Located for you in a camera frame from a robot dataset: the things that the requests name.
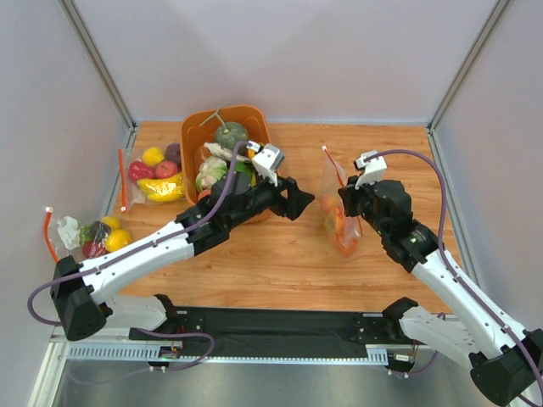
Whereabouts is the zip bag with banana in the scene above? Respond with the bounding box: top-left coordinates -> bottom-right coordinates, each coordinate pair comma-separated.
118,142 -> 185,213

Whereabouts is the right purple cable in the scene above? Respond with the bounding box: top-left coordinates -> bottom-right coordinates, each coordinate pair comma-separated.
364,148 -> 543,407

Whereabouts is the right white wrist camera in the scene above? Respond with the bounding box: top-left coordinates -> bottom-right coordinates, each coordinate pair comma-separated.
354,150 -> 387,189

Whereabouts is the fake yellow banana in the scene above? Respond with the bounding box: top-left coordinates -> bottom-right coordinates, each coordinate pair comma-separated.
137,173 -> 185,203

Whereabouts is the fake peach left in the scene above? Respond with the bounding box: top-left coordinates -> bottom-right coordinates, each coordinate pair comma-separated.
197,189 -> 211,202

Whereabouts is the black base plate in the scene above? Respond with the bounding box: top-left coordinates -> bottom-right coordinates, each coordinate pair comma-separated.
155,307 -> 422,360

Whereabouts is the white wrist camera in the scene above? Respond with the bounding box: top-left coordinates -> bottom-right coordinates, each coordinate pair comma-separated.
246,141 -> 285,187
354,150 -> 387,189

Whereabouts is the white fake garlic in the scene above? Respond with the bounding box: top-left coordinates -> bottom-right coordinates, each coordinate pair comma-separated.
204,142 -> 250,163

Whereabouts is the white fake cauliflower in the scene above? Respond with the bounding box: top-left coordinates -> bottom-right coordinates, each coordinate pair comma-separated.
195,157 -> 228,192

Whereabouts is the purple fake fruit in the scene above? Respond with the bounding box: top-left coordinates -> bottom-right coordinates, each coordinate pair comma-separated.
165,142 -> 182,164

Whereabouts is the purple cable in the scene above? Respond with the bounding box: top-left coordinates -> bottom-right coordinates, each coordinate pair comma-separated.
364,148 -> 543,407
27,140 -> 251,385

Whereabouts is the green fake pumpkin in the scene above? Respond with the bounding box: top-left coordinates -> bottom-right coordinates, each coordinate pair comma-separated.
214,121 -> 249,150

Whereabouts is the clear zip bag orange seal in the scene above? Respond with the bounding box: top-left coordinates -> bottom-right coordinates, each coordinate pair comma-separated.
318,146 -> 362,257

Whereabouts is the orange plastic basket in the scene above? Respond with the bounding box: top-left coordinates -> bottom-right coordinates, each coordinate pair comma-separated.
180,105 -> 272,204

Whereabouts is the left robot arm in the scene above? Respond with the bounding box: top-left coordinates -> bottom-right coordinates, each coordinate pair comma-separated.
50,172 -> 315,341

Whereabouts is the red fake pepper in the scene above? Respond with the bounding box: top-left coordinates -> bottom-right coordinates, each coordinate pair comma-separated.
127,160 -> 154,182

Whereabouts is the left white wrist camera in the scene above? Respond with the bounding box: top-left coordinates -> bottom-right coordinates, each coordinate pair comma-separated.
246,141 -> 285,187

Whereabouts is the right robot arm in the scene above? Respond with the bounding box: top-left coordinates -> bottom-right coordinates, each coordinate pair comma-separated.
339,176 -> 542,406

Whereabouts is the small orange fake pumpkin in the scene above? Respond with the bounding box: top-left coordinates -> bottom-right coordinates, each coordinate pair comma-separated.
333,234 -> 358,257

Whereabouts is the yellow fake fruit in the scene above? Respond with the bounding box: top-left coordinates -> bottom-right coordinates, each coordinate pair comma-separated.
104,229 -> 132,253

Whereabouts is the zip bag near left wall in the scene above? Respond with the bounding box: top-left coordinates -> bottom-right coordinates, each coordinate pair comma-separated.
43,206 -> 131,261

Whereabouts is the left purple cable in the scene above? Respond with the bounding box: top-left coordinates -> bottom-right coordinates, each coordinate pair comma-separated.
27,140 -> 251,385

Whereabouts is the yellow fake lemon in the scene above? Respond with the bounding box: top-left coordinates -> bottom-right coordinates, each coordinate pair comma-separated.
142,147 -> 165,168

